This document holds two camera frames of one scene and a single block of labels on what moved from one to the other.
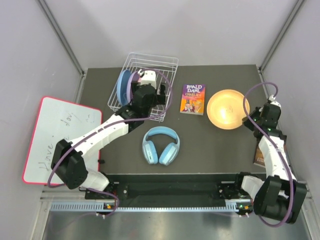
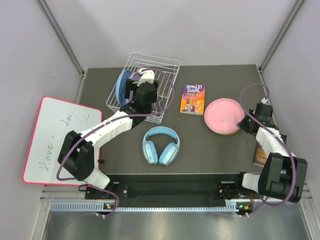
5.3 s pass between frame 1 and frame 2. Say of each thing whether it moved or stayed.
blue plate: stayed
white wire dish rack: stayed
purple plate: stayed
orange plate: moved
